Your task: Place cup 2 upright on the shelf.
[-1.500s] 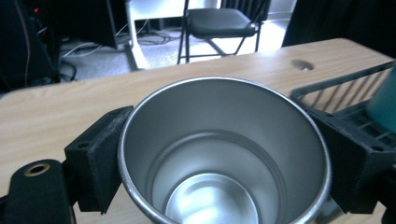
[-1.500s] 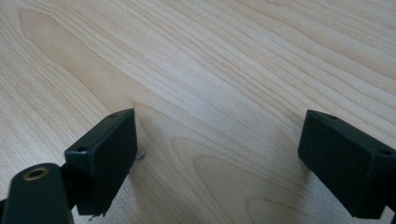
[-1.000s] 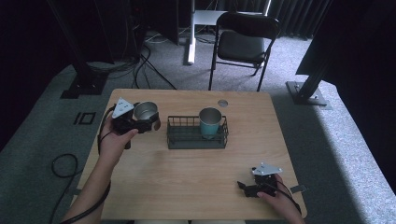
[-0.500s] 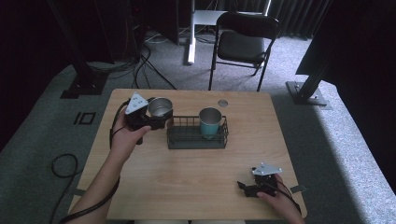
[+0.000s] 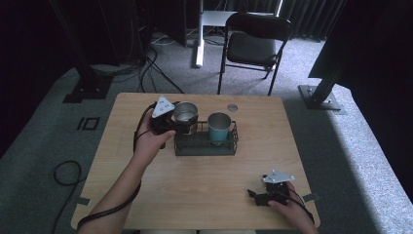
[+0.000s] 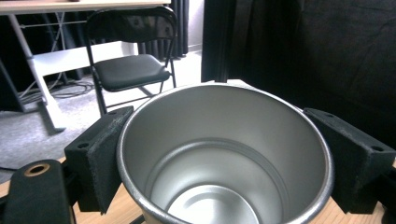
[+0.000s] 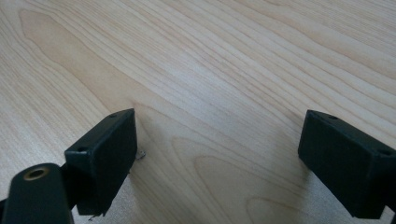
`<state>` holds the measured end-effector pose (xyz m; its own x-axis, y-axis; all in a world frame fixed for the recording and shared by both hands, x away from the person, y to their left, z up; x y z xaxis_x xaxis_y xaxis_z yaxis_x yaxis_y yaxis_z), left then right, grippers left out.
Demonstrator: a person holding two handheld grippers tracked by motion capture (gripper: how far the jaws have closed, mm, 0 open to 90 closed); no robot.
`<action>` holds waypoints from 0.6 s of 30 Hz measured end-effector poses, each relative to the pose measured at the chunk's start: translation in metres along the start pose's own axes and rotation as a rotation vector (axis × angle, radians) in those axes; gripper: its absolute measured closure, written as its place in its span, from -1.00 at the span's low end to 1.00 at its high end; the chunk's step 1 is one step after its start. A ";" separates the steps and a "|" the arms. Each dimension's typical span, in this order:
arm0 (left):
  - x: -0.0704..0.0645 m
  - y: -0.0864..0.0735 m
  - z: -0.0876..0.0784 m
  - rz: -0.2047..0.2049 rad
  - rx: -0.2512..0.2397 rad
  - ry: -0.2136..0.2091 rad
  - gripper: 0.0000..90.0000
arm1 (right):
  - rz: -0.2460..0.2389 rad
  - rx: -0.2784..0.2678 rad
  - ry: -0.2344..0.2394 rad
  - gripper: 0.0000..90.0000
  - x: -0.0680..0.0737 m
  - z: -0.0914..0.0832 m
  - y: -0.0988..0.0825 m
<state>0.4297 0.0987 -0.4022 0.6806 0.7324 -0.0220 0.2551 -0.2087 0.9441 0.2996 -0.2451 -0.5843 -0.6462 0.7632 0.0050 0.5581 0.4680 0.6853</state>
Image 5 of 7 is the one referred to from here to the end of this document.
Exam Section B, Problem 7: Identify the bundle of floor cables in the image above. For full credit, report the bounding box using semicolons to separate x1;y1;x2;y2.
91;28;186;96

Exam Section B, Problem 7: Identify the steel cup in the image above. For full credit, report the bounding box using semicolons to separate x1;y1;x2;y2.
171;100;200;124

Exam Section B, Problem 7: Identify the person's right hand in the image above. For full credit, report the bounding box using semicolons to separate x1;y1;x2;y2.
267;180;319;234

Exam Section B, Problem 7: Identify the right hand-held gripper cable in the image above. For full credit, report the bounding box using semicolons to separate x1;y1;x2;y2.
284;186;316;226

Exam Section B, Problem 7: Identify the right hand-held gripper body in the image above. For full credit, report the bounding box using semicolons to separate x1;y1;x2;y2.
255;169;296;208

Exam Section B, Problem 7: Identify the person's left hand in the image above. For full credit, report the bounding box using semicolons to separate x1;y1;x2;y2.
132;109;177;168

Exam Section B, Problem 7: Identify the black metal stand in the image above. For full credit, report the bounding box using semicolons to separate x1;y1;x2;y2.
297;45;347;115
48;0;114;104

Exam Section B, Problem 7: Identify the black floor cable loop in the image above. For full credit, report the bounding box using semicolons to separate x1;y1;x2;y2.
50;159;86;234

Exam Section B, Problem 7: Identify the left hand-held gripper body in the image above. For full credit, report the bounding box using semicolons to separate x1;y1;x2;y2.
148;95;179;137

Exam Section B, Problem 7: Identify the black folding chair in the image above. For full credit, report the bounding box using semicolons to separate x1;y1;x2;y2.
216;12;294;97

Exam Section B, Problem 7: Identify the black wire basket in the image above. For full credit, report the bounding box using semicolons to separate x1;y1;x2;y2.
173;120;240;157

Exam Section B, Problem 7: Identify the teal cup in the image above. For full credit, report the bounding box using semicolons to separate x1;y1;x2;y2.
206;111;233;146

